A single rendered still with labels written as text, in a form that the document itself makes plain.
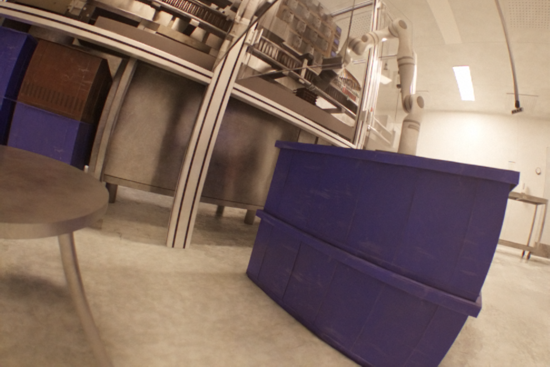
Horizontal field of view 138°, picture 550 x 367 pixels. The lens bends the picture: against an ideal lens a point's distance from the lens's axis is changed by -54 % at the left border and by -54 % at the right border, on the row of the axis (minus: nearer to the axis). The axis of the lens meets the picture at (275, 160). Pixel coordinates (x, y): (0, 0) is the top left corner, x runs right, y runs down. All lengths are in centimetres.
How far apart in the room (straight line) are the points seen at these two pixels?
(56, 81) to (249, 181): 100
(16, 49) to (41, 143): 34
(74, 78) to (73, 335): 68
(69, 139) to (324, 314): 84
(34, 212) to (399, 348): 54
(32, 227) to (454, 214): 51
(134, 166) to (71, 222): 82
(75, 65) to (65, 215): 65
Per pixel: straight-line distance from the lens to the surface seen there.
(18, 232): 21
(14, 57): 93
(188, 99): 106
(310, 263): 54
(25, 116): 87
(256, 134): 121
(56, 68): 85
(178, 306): 54
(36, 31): 152
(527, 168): 546
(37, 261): 63
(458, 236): 41
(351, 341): 52
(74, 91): 81
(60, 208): 25
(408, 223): 43
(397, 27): 128
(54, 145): 82
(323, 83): 113
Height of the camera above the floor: 34
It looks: 3 degrees up
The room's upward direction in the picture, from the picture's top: 16 degrees clockwise
